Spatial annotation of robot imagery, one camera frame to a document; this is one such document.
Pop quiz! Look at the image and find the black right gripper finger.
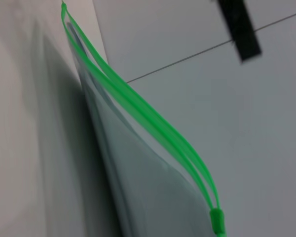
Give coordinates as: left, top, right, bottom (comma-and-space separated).
216, 0, 262, 63

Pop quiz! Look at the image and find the green zipper transparent document bag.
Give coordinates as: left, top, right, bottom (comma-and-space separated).
61, 2, 227, 237

